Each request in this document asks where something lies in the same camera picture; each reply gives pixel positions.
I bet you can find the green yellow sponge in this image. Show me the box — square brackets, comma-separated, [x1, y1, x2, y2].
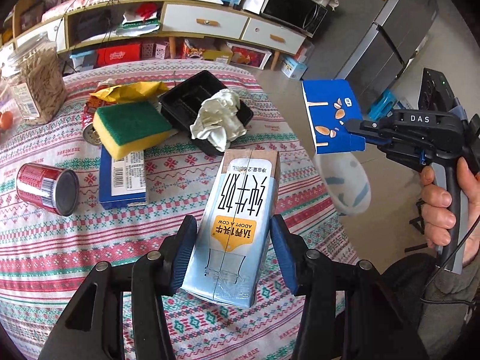
[93, 101, 176, 160]

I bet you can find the colourful picture box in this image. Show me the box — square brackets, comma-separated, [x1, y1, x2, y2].
[226, 41, 272, 70]

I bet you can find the red drink can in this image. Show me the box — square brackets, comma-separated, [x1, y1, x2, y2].
[16, 163, 80, 216]

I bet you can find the yellow snack wrapper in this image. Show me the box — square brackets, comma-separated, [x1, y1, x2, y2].
[91, 81, 168, 104]

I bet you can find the blue white flat box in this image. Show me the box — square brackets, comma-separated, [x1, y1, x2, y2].
[98, 146, 149, 210]

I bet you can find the black plastic compartment tray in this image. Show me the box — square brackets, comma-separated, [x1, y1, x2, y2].
[159, 70, 253, 157]

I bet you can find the person's right hand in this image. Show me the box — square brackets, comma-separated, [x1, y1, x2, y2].
[419, 156, 480, 268]

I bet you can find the grey refrigerator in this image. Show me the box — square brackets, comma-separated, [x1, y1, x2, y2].
[302, 0, 438, 111]

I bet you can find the blue almond snack box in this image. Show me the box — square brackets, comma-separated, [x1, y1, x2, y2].
[301, 80, 366, 155]

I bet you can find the clear jar of sticks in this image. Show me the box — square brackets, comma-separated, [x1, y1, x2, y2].
[1, 33, 68, 125]

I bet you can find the white blue carton on floor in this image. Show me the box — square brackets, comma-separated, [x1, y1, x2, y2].
[281, 55, 308, 80]

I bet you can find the blue plastic stool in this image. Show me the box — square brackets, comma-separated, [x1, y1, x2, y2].
[368, 89, 397, 121]

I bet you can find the red gift box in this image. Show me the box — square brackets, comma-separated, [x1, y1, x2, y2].
[96, 42, 142, 67]

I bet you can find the white wood TV cabinet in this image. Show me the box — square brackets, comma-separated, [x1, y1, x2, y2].
[8, 0, 306, 70]

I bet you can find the light blue milk carton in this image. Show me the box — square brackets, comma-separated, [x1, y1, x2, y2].
[182, 150, 281, 308]

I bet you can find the patterned knit tablecloth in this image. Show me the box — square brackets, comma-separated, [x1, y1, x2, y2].
[1, 60, 358, 359]

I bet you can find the white trash bin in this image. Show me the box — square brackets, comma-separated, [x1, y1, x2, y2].
[312, 153, 371, 216]

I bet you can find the yellow cardboard box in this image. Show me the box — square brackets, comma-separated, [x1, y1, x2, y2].
[202, 49, 233, 64]

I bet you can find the black microwave oven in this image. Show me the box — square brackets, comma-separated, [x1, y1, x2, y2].
[260, 0, 328, 38]

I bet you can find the white tissue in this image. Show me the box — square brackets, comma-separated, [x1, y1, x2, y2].
[190, 88, 247, 153]

